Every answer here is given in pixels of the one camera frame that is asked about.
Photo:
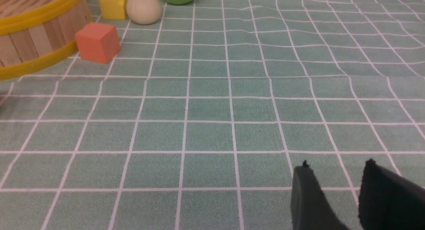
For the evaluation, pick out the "yellow cube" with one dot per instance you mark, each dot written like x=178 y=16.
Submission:
x=113 y=9

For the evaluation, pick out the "white bun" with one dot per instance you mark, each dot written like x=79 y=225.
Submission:
x=144 y=12

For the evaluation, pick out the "orange cube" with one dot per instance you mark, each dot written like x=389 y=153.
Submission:
x=98 y=42

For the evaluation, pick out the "bamboo steamer tray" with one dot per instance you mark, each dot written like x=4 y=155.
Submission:
x=36 y=34

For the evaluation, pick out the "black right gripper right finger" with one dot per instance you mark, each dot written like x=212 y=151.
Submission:
x=388 y=201

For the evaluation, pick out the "green checkered tablecloth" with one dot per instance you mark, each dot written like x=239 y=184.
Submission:
x=198 y=122

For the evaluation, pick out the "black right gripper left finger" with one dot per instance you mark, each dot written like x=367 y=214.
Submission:
x=310 y=209

